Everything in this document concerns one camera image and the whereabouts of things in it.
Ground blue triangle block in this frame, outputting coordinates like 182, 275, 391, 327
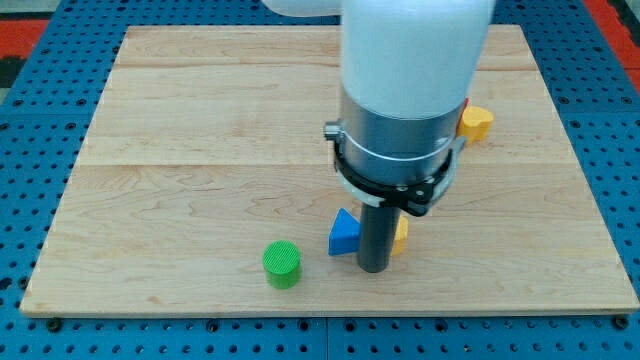
328, 208, 360, 256

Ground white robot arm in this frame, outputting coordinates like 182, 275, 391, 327
263, 0, 495, 185

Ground green cylinder block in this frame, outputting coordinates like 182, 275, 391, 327
262, 240, 302, 290

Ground yellow heart block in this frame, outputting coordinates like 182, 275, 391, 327
456, 105, 495, 144

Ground wooden board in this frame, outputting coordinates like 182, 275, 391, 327
21, 25, 639, 318

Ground yellow hexagon block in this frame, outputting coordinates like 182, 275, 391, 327
391, 215, 409, 256

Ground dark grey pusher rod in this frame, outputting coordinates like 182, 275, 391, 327
357, 204, 400, 273

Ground black clamp ring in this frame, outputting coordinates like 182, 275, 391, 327
323, 121, 468, 218

